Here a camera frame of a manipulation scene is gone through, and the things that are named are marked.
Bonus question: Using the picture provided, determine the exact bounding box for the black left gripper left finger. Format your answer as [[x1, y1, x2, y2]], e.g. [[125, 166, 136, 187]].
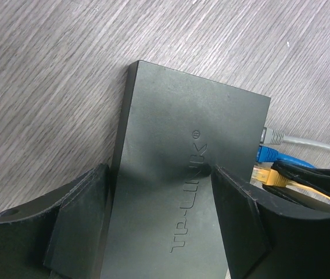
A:
[[0, 164, 109, 278]]

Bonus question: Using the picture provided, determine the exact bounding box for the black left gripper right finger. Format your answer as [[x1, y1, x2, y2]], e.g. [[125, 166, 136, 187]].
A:
[[211, 167, 330, 278]]

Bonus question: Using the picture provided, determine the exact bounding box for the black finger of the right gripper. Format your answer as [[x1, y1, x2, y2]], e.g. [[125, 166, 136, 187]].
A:
[[263, 185, 330, 213], [272, 161, 330, 196]]

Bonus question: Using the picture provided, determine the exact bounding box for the yellow ethernet cable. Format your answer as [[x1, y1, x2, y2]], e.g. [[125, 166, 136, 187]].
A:
[[253, 165, 330, 214]]

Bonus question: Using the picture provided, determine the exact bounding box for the blue ethernet cable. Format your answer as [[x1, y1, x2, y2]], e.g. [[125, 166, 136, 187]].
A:
[[256, 146, 317, 169]]

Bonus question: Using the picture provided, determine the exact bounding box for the short grey ethernet cable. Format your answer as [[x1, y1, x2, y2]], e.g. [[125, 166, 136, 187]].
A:
[[260, 126, 330, 155]]

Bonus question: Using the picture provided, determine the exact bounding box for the black network switch box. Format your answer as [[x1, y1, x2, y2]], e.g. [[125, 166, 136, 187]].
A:
[[101, 60, 270, 278]]

